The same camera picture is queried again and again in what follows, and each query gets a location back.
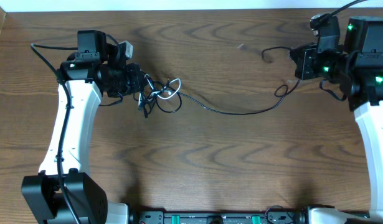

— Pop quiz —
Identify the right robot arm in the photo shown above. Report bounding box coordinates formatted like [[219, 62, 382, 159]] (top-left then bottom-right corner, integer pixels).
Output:
[[290, 14, 383, 223]]

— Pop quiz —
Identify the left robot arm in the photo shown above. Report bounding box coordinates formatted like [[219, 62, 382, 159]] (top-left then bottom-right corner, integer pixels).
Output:
[[21, 30, 147, 223]]

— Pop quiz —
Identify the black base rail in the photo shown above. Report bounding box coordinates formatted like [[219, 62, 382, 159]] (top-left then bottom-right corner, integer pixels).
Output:
[[128, 205, 371, 224]]

